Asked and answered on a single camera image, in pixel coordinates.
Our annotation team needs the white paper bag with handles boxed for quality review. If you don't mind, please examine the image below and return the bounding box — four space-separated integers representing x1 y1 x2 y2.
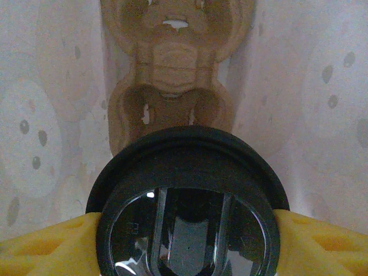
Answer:
0 0 368 276

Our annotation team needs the cardboard cup carrier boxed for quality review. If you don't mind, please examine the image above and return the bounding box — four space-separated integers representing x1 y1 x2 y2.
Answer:
101 0 257 158

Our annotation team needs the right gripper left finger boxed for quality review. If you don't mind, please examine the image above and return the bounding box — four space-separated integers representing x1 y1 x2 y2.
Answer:
0 211 101 276

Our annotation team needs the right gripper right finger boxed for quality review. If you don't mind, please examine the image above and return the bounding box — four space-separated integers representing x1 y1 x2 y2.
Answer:
273 208 368 276

